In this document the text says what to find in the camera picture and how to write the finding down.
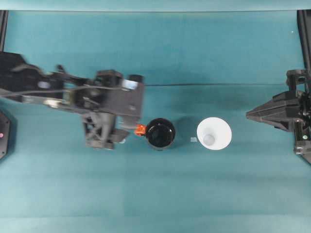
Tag black cup holder red handle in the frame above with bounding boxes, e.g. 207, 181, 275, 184
134, 117, 176, 152

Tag blue-green table cloth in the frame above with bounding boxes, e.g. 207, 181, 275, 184
0, 10, 311, 233

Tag white paper cup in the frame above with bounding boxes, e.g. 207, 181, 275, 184
196, 116, 233, 151

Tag thin black camera cable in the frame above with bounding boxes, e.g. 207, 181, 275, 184
0, 84, 132, 98

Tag black frame post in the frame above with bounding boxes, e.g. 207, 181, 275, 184
0, 10, 9, 51
296, 10, 311, 71

